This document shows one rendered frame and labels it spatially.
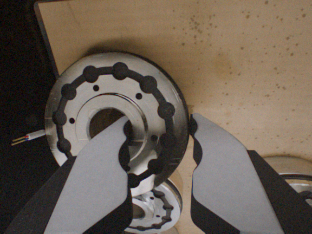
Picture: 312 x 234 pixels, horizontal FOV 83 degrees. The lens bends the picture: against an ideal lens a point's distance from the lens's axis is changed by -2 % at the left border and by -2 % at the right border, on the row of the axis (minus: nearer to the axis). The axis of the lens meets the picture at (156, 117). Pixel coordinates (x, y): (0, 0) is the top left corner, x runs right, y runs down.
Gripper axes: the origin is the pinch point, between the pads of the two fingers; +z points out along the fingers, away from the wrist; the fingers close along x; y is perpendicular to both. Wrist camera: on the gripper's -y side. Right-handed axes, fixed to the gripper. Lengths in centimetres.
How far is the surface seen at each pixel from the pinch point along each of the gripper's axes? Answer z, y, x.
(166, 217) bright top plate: 0.5, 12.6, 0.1
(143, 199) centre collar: 0.2, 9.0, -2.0
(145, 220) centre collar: -0.1, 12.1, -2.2
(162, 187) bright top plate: 0.2, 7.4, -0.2
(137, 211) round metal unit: 1.0, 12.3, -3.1
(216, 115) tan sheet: 2.8, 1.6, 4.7
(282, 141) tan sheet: 2.0, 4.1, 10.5
